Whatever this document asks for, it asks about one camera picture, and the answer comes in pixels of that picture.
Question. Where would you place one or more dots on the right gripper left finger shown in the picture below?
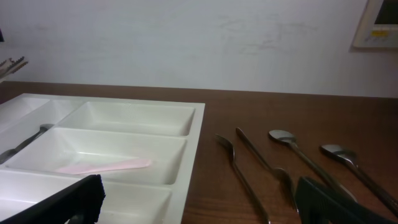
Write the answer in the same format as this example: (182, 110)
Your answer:
(81, 202)

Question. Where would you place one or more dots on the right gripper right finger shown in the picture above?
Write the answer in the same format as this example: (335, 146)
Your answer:
(318, 204)

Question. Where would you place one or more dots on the pink plastic knife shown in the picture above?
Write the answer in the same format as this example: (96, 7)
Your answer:
(121, 165)

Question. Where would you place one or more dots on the small steel teaspoon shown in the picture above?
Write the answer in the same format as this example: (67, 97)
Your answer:
(42, 129)
(7, 155)

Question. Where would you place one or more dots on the steel fork right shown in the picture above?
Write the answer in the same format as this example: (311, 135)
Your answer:
(278, 173)

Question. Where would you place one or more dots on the steel fork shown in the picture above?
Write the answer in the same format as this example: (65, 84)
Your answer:
(278, 173)
(229, 147)

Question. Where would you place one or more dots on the large steel spoon right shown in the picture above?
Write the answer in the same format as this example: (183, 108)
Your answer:
(348, 158)

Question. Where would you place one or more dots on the large steel spoon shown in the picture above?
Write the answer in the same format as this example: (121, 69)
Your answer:
(288, 139)
(348, 158)

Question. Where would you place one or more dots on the white plastic cutlery tray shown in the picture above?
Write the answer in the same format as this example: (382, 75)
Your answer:
(101, 131)

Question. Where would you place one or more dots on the large steel spoon left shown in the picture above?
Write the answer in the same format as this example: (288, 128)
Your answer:
(288, 139)

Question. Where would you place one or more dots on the steel fork left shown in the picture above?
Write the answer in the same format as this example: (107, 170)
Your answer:
(229, 147)

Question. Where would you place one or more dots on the white wall panel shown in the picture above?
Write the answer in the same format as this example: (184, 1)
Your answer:
(377, 28)

